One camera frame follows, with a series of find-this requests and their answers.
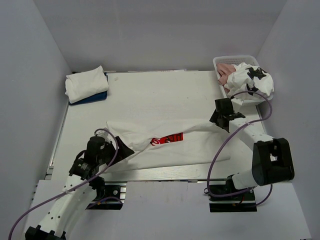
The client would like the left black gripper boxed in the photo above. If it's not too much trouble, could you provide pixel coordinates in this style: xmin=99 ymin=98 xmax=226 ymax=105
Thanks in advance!
xmin=97 ymin=135 xmax=135 ymax=167

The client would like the white red-print t-shirt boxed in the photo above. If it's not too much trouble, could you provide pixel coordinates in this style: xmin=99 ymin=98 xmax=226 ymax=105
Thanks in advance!
xmin=106 ymin=119 xmax=229 ymax=172

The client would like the white black-print t-shirt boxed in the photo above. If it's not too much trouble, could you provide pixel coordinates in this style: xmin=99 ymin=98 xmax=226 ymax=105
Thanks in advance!
xmin=219 ymin=62 xmax=274 ymax=100

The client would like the pink t-shirt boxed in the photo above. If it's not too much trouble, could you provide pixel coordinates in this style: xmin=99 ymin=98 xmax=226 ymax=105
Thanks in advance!
xmin=216 ymin=63 xmax=236 ymax=86

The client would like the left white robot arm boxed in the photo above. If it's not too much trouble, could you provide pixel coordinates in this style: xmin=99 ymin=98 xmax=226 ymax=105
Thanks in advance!
xmin=24 ymin=136 xmax=134 ymax=240

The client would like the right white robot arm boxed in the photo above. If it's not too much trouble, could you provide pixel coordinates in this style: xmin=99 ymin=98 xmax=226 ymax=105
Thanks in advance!
xmin=206 ymin=98 xmax=295 ymax=200

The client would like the folded blue t-shirt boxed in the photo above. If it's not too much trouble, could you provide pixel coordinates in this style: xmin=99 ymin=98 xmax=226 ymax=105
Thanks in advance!
xmin=69 ymin=72 xmax=109 ymax=106

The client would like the white plastic basket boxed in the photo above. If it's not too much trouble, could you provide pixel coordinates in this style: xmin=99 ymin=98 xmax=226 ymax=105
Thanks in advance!
xmin=213 ymin=55 xmax=273 ymax=106

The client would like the folded white t-shirt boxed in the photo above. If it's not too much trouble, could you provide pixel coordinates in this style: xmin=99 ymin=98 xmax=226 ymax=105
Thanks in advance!
xmin=64 ymin=65 xmax=110 ymax=104

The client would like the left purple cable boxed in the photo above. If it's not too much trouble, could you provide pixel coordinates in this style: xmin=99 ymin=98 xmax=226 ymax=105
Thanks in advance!
xmin=8 ymin=127 xmax=125 ymax=240

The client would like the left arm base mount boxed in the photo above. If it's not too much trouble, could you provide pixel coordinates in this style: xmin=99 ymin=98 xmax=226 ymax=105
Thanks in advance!
xmin=86 ymin=177 xmax=127 ymax=210

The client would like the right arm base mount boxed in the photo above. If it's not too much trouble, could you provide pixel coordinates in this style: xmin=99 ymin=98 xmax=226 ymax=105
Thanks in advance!
xmin=203 ymin=177 xmax=257 ymax=213

